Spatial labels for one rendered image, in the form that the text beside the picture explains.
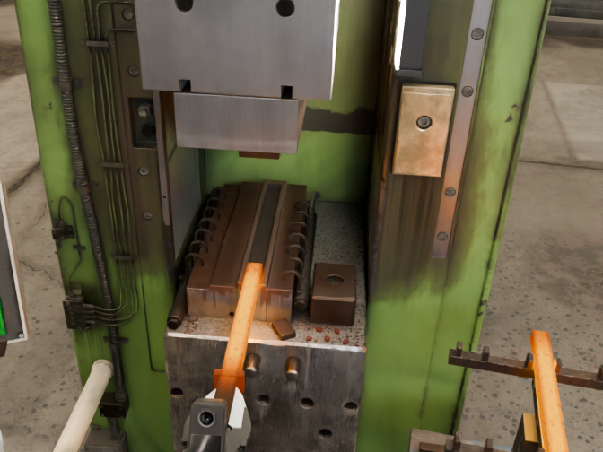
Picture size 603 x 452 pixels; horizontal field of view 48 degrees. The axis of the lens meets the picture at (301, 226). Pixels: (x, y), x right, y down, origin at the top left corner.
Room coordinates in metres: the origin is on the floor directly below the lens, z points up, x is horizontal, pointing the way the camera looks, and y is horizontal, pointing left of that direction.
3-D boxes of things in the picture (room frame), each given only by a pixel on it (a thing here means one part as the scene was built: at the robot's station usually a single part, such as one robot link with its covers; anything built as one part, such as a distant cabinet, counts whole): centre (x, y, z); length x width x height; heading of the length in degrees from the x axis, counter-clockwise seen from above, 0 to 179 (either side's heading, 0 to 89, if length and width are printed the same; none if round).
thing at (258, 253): (1.21, 0.08, 0.99); 0.42 x 0.05 x 0.01; 177
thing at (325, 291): (1.06, -0.07, 0.95); 0.12 x 0.08 x 0.06; 177
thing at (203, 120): (1.22, 0.10, 1.32); 0.42 x 0.20 x 0.10; 177
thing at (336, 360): (1.22, 0.05, 0.69); 0.56 x 0.38 x 0.45; 177
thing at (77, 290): (1.15, 0.48, 0.80); 0.06 x 0.03 x 0.14; 87
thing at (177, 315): (1.16, 0.22, 0.93); 0.40 x 0.03 x 0.03; 177
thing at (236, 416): (0.69, 0.08, 0.98); 0.09 x 0.03 x 0.06; 174
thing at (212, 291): (1.22, 0.10, 0.96); 0.42 x 0.20 x 0.09; 177
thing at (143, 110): (1.17, 0.30, 1.24); 0.03 x 0.03 x 0.07; 87
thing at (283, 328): (0.97, 0.03, 0.92); 0.04 x 0.03 x 0.01; 28
